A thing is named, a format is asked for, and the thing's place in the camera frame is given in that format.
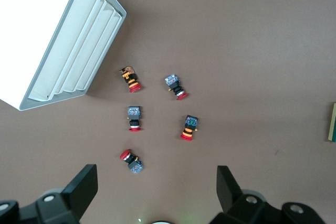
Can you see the red emergency button orange block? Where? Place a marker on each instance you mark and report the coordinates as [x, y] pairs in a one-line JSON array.
[[130, 78]]

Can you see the white slotted rack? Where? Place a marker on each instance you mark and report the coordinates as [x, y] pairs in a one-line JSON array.
[[39, 37]]

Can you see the red mushroom button blue block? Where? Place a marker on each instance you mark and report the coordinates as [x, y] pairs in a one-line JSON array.
[[134, 116], [175, 85], [132, 162]]

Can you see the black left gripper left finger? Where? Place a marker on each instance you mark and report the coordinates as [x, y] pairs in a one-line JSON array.
[[81, 190]]

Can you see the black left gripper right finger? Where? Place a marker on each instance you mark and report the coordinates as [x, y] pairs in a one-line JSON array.
[[228, 195]]

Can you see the red emergency button orange collar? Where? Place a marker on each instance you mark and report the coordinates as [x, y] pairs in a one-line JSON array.
[[190, 127]]

